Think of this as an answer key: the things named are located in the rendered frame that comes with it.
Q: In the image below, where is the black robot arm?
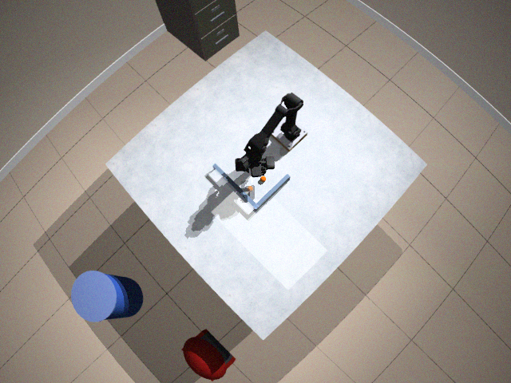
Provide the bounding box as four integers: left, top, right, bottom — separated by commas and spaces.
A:
236, 93, 303, 177

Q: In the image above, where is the clear low wall corner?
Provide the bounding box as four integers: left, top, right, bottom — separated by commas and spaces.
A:
212, 163, 291, 209

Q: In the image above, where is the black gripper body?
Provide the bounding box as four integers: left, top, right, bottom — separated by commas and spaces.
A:
235, 156, 275, 172

